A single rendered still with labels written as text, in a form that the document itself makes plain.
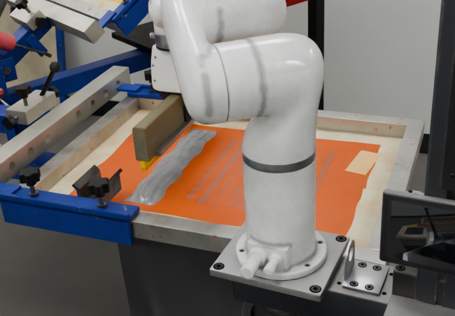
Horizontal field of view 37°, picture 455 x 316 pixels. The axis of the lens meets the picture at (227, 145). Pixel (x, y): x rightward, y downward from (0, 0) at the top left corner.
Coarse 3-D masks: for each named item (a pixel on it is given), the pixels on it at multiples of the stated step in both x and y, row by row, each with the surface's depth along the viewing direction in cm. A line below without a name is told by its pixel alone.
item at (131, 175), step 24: (192, 168) 155; (72, 192) 149; (120, 192) 148; (168, 192) 147; (336, 192) 143; (360, 192) 142; (192, 216) 138; (216, 216) 137; (240, 216) 137; (336, 216) 135
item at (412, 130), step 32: (128, 96) 186; (96, 128) 169; (320, 128) 169; (352, 128) 166; (384, 128) 163; (416, 128) 159; (64, 160) 155; (416, 160) 153; (160, 224) 130; (192, 224) 129
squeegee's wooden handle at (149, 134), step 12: (168, 96) 147; (180, 96) 147; (156, 108) 141; (168, 108) 142; (180, 108) 147; (144, 120) 136; (156, 120) 137; (168, 120) 142; (180, 120) 148; (132, 132) 134; (144, 132) 133; (156, 132) 138; (168, 132) 143; (144, 144) 135; (156, 144) 138; (144, 156) 136
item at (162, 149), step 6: (192, 120) 151; (180, 126) 148; (186, 126) 148; (174, 132) 146; (180, 132) 146; (168, 138) 143; (174, 138) 143; (162, 144) 141; (168, 144) 141; (156, 150) 138; (162, 150) 139
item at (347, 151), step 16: (192, 128) 174; (208, 128) 174; (224, 128) 173; (128, 144) 168; (176, 144) 167; (208, 144) 166; (224, 144) 165; (320, 144) 162; (336, 144) 162; (352, 144) 161; (368, 144) 161; (160, 160) 160; (192, 160) 159; (208, 160) 158; (336, 160) 155; (352, 160) 154; (336, 176) 149; (352, 176) 148; (368, 176) 148
